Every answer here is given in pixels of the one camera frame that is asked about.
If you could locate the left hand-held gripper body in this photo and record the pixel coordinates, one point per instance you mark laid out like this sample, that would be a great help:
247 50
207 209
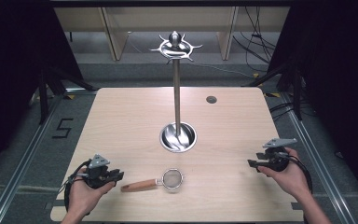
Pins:
99 175

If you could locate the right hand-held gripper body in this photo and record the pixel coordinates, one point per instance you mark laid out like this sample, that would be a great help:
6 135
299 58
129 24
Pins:
278 160

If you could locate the stainless steel utensil rack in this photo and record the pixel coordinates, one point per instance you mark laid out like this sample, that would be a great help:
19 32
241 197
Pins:
176 93

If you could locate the person's right hand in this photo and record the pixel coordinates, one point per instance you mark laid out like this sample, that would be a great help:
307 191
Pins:
292 180

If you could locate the person's left hand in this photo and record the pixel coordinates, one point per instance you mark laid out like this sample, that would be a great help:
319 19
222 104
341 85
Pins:
82 196

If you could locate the black tripod stand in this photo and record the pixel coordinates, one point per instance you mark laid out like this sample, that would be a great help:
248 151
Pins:
43 93
296 93

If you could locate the grey table grommet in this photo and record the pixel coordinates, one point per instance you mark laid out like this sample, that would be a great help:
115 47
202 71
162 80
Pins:
211 99

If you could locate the dark curtain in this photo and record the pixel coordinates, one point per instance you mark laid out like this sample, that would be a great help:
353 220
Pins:
338 77
12 77

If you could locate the aluminium floor rail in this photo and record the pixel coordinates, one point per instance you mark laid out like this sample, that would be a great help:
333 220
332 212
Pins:
323 174
18 174

